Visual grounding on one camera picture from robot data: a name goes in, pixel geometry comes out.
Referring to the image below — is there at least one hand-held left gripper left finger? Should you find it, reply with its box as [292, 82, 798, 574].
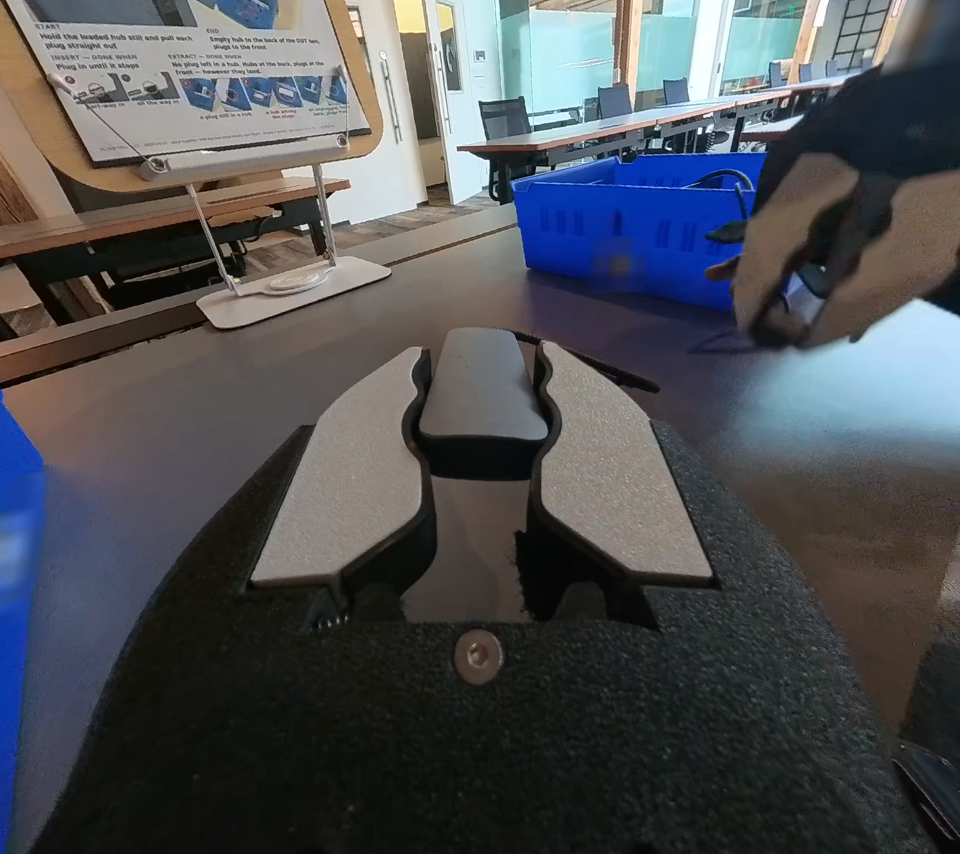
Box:
[248, 346, 440, 591]

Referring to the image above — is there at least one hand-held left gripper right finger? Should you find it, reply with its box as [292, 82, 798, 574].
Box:
[527, 340, 717, 589]

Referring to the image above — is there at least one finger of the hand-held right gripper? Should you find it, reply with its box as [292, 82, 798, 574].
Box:
[729, 153, 861, 345]
[797, 170, 960, 350]

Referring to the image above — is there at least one black usb cable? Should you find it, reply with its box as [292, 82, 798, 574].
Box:
[688, 168, 815, 354]

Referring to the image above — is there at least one black hub cable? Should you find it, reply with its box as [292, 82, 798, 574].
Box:
[513, 331, 663, 395]

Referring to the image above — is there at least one blue plastic bin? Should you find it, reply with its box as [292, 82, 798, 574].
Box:
[0, 389, 48, 829]
[510, 151, 800, 313]

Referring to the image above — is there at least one long office desk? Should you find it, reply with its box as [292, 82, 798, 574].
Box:
[456, 70, 871, 204]

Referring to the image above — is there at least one dark office desk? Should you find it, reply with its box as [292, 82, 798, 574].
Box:
[0, 176, 354, 315]

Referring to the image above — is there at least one instruction sign on stand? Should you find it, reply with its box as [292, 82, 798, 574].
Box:
[0, 0, 394, 332]

